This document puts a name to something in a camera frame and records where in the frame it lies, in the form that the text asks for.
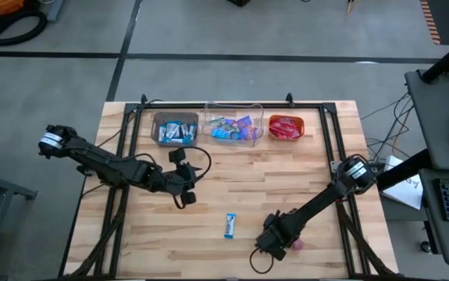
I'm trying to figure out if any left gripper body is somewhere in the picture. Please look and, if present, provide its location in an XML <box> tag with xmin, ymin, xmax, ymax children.
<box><xmin>155</xmin><ymin>148</ymin><xmax>197</xmax><ymax>207</ymax></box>

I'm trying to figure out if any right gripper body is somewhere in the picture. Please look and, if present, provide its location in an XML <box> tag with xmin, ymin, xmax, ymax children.
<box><xmin>254</xmin><ymin>212</ymin><xmax>303</xmax><ymax>261</ymax></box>

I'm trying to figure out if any grey plastic bin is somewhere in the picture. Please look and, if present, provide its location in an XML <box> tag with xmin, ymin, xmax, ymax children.
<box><xmin>150</xmin><ymin>112</ymin><xmax>200</xmax><ymax>148</ymax></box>

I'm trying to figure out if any clear plastic bin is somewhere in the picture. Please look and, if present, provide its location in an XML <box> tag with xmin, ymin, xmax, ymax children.
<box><xmin>202</xmin><ymin>101</ymin><xmax>265</xmax><ymax>148</ymax></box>

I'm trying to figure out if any orange plastic bin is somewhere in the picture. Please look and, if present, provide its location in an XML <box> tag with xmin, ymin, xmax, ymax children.
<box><xmin>269</xmin><ymin>114</ymin><xmax>306</xmax><ymax>142</ymax></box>

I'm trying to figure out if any black stand beam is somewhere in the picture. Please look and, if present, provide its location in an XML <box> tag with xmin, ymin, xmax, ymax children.
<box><xmin>375</xmin><ymin>148</ymin><xmax>434</xmax><ymax>192</ymax></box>
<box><xmin>421</xmin><ymin>33</ymin><xmax>449</xmax><ymax>85</ymax></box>

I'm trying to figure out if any white paper sheet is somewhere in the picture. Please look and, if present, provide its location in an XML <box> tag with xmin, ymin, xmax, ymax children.
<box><xmin>380</xmin><ymin>155</ymin><xmax>424</xmax><ymax>211</ymax></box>

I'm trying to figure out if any grey desk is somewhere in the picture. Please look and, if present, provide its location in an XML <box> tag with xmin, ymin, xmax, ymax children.
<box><xmin>404</xmin><ymin>68</ymin><xmax>449</xmax><ymax>172</ymax></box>
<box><xmin>419</xmin><ymin>168</ymin><xmax>449</xmax><ymax>267</ymax></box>

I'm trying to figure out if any orange shop vacuum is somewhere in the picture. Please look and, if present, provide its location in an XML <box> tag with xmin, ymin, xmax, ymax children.
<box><xmin>0</xmin><ymin>0</ymin><xmax>26</xmax><ymax>16</ymax></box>

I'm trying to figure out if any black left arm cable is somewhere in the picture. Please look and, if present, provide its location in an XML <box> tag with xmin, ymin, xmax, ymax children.
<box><xmin>173</xmin><ymin>146</ymin><xmax>212</xmax><ymax>210</ymax></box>

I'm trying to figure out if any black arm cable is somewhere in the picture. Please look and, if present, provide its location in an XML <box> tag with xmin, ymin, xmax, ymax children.
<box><xmin>173</xmin><ymin>146</ymin><xmax>212</xmax><ymax>210</ymax></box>
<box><xmin>249</xmin><ymin>247</ymin><xmax>276</xmax><ymax>275</ymax></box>

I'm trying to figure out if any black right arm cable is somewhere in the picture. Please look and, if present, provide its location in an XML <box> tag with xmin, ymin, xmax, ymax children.
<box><xmin>249</xmin><ymin>247</ymin><xmax>276</xmax><ymax>275</ymax></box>

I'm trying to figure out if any black aluminium table frame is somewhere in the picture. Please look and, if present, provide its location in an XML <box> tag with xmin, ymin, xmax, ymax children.
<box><xmin>62</xmin><ymin>93</ymin><xmax>399</xmax><ymax>280</ymax></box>

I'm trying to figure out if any black vacuum hose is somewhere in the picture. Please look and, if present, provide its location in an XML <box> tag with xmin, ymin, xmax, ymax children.
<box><xmin>0</xmin><ymin>8</ymin><xmax>48</xmax><ymax>47</ymax></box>

